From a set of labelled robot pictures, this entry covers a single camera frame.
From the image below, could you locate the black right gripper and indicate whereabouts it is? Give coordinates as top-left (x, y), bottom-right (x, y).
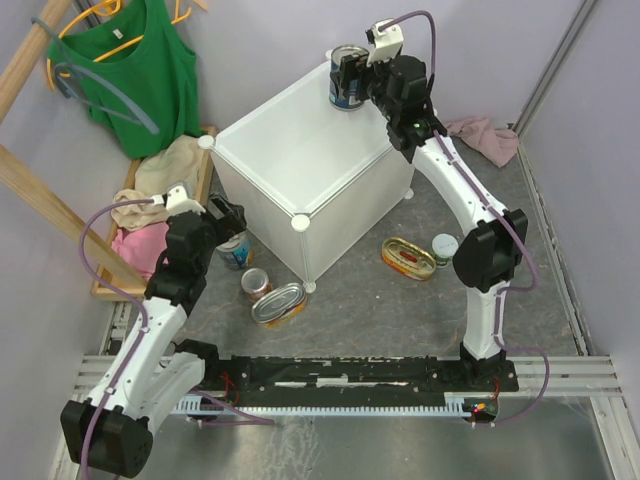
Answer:
top-left (328, 52), bottom-right (396, 123)

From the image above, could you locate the tall blue label can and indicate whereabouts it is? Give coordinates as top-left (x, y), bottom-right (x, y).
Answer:
top-left (328, 44), bottom-right (369, 111)

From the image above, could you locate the blue white label can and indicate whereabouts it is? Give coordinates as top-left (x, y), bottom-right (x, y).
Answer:
top-left (216, 232), bottom-right (253, 270)

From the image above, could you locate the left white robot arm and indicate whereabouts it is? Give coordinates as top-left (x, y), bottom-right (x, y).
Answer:
top-left (60, 195), bottom-right (246, 479)

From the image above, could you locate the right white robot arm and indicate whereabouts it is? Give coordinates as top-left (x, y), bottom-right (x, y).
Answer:
top-left (330, 53), bottom-right (528, 391)

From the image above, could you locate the pink crumpled cloth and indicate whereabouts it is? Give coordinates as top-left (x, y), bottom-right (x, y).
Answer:
top-left (111, 223), bottom-right (169, 280)

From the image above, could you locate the small pink label can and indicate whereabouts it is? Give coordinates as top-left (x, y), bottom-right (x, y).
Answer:
top-left (241, 268), bottom-right (273, 303)

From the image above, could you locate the silver oval fish tin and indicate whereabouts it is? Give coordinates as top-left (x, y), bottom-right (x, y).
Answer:
top-left (251, 283), bottom-right (307, 327)

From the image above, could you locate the white cube cabinet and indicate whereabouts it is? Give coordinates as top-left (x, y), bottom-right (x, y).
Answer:
top-left (210, 62), bottom-right (414, 292)

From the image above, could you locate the mauve crumpled cloth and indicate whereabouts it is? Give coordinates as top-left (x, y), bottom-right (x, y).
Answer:
top-left (445, 117), bottom-right (519, 168)

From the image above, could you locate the wooden diagonal beam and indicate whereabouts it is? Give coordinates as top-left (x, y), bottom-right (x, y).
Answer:
top-left (1, 145), bottom-right (146, 297)

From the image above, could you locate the red oval sardine tin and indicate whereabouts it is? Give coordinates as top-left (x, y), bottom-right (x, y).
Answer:
top-left (381, 237), bottom-right (437, 282)

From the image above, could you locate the white lid green jar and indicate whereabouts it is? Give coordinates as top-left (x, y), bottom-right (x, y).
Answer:
top-left (431, 233), bottom-right (459, 268)

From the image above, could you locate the green tank top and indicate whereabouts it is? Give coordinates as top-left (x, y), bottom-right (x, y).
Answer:
top-left (47, 1), bottom-right (201, 158)

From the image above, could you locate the grey blue hanger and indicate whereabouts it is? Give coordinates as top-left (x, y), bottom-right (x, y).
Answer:
top-left (30, 16), bottom-right (160, 135)

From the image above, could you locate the orange plastic hanger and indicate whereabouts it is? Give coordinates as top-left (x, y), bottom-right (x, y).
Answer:
top-left (46, 0), bottom-right (194, 91)

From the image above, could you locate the wooden rack pole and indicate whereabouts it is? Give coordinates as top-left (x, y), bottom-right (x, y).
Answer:
top-left (1, 0), bottom-right (72, 121)

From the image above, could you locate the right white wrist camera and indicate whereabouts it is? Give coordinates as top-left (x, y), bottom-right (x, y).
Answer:
top-left (365, 19), bottom-right (404, 67)

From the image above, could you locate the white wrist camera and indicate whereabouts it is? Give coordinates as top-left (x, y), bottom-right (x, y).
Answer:
top-left (151, 183), bottom-right (205, 216)
top-left (365, 19), bottom-right (404, 67)

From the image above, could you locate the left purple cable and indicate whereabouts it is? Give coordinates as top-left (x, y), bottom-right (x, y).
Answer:
top-left (79, 197), bottom-right (276, 480)

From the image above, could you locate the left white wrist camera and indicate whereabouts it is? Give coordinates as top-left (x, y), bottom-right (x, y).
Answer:
top-left (151, 183), bottom-right (205, 216)

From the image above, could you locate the wooden tray frame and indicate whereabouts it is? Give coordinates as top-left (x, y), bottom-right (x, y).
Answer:
top-left (107, 135), bottom-right (213, 280)

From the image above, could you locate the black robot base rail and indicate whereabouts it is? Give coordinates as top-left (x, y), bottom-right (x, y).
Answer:
top-left (199, 356), bottom-right (519, 408)

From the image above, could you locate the white slotted cable duct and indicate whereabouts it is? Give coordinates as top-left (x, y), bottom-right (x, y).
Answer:
top-left (171, 394), bottom-right (471, 418)

